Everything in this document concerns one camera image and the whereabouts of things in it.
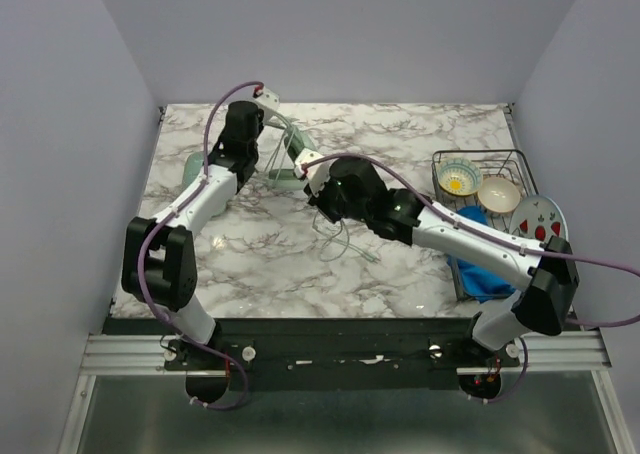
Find mint green wired headphones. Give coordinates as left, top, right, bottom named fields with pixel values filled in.
left=265, top=114, right=379, bottom=263

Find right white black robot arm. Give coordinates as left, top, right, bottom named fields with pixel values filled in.
left=295, top=154, right=579, bottom=366

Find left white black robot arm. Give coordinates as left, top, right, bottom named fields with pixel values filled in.
left=121, top=101, right=264, bottom=369

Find mint green rectangular tray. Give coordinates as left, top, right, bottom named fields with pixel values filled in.
left=181, top=151, right=204, bottom=192

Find patterned yellow centre bowl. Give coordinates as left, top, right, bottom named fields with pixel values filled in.
left=436, top=157, right=484, bottom=197

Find cream plain bowl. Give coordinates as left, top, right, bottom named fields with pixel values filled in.
left=477, top=176, right=521, bottom=214

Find blue cloth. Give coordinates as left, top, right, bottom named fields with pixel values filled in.
left=455, top=206, right=515, bottom=303

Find blue plate with red fruit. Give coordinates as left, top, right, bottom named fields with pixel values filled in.
left=508, top=195, right=569, bottom=243

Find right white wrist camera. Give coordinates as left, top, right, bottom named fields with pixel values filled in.
left=294, top=149, right=330, bottom=197

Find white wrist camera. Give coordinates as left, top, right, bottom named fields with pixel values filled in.
left=294, top=149, right=330, bottom=197
left=253, top=87, right=280, bottom=114

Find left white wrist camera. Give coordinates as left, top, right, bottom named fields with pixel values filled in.
left=253, top=87, right=280, bottom=114

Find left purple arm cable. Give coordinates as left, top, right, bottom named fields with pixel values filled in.
left=137, top=80, right=266, bottom=412

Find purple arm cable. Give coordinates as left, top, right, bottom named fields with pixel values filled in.
left=137, top=80, right=266, bottom=412
left=299, top=153, right=640, bottom=405

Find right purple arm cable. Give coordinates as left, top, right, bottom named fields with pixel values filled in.
left=299, top=153, right=640, bottom=405

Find black wire dish rack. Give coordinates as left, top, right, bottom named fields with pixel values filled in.
left=431, top=148, right=571, bottom=303

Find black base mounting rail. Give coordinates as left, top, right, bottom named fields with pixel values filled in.
left=103, top=316, right=521, bottom=393

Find aluminium extrusion frame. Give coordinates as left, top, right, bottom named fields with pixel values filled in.
left=59, top=319, right=636, bottom=453

